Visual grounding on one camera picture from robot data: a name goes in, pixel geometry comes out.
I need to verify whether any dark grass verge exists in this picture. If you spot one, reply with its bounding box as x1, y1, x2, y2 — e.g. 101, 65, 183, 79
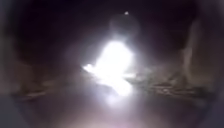
9, 71, 91, 103

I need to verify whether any grey asphalt road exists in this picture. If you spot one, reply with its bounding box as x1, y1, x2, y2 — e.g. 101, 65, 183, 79
19, 68, 209, 128

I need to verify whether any rough dry grass verge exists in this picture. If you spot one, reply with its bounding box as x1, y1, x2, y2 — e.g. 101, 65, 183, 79
133, 63, 216, 101

